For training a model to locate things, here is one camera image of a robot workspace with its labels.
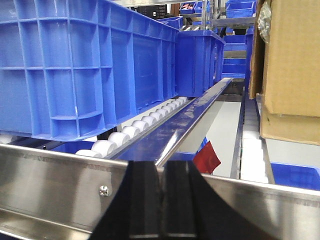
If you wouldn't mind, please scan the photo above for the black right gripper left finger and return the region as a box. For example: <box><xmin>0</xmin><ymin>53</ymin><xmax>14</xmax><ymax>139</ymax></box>
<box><xmin>89</xmin><ymin>161</ymin><xmax>162</xmax><ymax>240</ymax></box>

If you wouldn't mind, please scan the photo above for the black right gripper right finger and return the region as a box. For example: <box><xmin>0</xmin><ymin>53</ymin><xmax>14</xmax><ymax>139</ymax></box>
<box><xmin>163</xmin><ymin>161</ymin><xmax>269</xmax><ymax>240</ymax></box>

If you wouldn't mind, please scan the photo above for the lower right blue bin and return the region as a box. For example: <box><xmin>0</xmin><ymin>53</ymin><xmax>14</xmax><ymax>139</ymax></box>
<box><xmin>271</xmin><ymin>162</ymin><xmax>320</xmax><ymax>191</ymax></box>

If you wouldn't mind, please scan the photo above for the near blue target bin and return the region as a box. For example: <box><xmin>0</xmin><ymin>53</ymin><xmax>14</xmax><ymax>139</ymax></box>
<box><xmin>0</xmin><ymin>0</ymin><xmax>178</xmax><ymax>142</ymax></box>

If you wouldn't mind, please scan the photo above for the red printed snack bag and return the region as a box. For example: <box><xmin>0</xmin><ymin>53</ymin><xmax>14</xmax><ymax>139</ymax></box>
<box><xmin>192</xmin><ymin>141</ymin><xmax>221</xmax><ymax>174</ymax></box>

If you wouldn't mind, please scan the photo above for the white roller track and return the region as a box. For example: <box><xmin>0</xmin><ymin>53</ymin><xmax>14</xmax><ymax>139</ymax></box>
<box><xmin>75</xmin><ymin>96</ymin><xmax>188</xmax><ymax>158</ymax></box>

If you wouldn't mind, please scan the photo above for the stainless steel shelf rack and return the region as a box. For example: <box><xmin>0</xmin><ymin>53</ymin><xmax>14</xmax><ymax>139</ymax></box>
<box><xmin>0</xmin><ymin>77</ymin><xmax>320</xmax><ymax>240</ymax></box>

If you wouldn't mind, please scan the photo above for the brown cardboard box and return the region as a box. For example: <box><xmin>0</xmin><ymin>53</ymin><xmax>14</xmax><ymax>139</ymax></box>
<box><xmin>249</xmin><ymin>0</ymin><xmax>320</xmax><ymax>145</ymax></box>

